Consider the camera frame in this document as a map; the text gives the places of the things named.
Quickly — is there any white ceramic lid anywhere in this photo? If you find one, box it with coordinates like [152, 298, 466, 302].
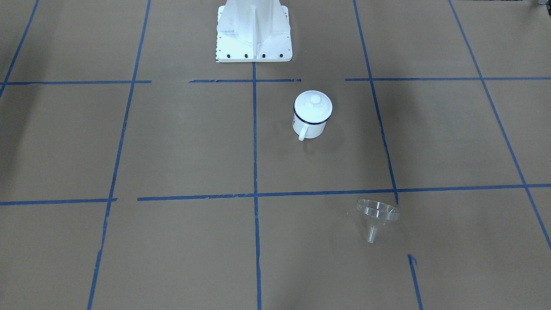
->
[293, 90, 333, 125]

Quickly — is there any white blue-rimmed enamel cup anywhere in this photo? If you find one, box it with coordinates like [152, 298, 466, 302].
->
[292, 114, 331, 141]

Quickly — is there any white pedestal base plate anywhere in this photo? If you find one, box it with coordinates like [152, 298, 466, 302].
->
[215, 4, 293, 63]

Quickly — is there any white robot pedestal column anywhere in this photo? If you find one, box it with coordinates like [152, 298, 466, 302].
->
[217, 0, 291, 44]

